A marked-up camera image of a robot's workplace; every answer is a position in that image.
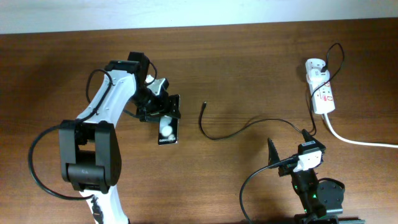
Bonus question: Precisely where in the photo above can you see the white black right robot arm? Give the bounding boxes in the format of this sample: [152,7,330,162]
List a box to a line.
[267,129,366,224]

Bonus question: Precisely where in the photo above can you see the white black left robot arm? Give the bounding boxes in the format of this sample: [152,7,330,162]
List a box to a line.
[59,59,181,223]

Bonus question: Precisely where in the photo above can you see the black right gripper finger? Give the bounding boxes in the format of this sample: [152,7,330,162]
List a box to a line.
[267,138,280,166]
[301,129,315,143]

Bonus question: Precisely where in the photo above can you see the white power strip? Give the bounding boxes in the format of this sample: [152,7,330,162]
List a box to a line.
[305,58,335,114]

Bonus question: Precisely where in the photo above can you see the white USB charger adapter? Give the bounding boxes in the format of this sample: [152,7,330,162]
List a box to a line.
[306,68,330,84]

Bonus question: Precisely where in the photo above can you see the black smartphone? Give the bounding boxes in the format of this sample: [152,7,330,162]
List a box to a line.
[158,116,179,146]

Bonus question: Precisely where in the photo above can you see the white power strip cord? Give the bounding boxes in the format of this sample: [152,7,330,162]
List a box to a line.
[322,113,398,149]

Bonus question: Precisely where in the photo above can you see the black USB charging cable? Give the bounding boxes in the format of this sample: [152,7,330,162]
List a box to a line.
[198,42,345,141]

